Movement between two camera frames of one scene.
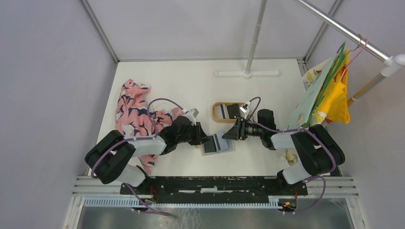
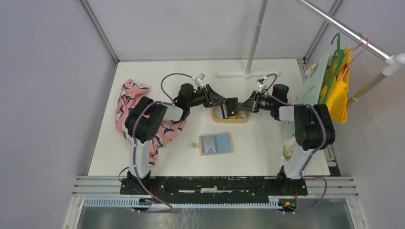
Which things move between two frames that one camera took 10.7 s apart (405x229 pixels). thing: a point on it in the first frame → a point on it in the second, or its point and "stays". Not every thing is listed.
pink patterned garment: [133, 119] stays
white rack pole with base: [248, 74] stays
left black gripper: [200, 137] → [212, 98]
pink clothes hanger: [346, 66] stays
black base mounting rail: [212, 190] stays
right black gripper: [237, 131] → [251, 104]
